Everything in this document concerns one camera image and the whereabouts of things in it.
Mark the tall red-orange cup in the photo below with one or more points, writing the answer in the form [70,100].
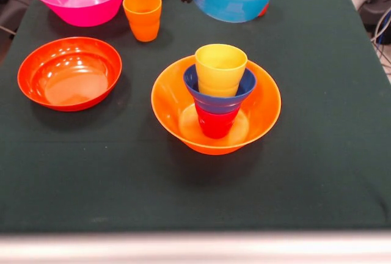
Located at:
[263,10]

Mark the yellow cup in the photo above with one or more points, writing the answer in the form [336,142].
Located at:
[220,74]

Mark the magenta cup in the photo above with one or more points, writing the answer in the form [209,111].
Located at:
[217,125]

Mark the shallow red-orange bowl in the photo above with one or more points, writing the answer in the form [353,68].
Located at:
[70,71]

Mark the small orange cup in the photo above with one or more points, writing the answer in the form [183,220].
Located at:
[143,28]

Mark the dark green tablecloth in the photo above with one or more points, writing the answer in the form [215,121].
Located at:
[91,169]

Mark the dark blue bowl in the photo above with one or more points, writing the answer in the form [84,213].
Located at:
[220,105]

